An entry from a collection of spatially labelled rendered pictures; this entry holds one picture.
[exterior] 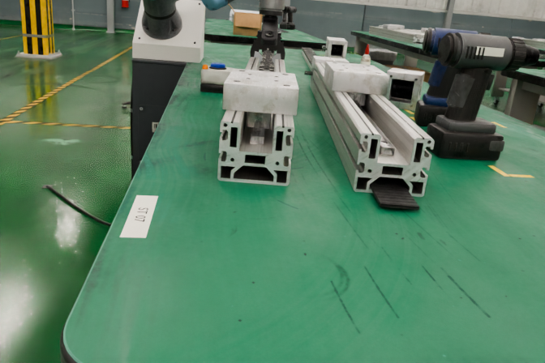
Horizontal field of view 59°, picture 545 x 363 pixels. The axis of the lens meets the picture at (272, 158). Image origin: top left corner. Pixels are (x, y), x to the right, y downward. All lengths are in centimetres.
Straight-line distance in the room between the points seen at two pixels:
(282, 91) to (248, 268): 32
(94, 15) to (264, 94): 1203
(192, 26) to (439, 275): 159
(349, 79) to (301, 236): 49
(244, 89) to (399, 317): 40
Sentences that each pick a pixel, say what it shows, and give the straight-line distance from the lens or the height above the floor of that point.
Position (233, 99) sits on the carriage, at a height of 88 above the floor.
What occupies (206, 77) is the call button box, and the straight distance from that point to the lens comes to 129.
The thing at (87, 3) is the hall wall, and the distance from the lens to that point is 1271.
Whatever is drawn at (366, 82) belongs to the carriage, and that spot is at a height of 89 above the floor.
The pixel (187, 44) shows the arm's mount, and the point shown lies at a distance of 188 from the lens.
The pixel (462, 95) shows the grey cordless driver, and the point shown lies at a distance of 92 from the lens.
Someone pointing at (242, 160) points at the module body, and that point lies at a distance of 66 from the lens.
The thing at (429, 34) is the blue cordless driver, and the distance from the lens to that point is 114.
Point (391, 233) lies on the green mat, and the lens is 58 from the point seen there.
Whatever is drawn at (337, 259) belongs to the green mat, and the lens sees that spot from 50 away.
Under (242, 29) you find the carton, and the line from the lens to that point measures 355.
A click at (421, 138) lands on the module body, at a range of 68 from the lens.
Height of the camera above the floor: 102
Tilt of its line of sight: 18 degrees down
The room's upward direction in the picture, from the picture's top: 5 degrees clockwise
